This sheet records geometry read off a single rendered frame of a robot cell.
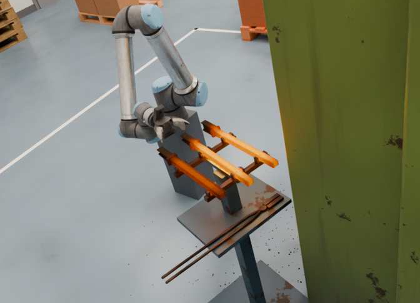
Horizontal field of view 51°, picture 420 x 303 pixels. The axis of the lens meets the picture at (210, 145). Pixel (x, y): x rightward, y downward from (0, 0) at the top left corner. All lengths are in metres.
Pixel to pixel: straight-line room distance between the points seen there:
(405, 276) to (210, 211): 0.87
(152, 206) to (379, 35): 2.36
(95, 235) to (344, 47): 2.38
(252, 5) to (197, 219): 3.38
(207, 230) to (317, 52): 0.95
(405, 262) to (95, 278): 2.00
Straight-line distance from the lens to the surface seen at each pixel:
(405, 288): 1.43
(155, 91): 2.69
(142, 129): 2.29
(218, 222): 1.87
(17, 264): 3.31
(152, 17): 2.22
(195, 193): 3.04
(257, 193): 1.95
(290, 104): 1.35
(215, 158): 1.75
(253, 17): 5.00
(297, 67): 1.26
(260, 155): 1.71
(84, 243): 3.15
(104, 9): 6.81
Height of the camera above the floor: 2.05
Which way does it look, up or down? 35 degrees down
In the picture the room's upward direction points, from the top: 16 degrees counter-clockwise
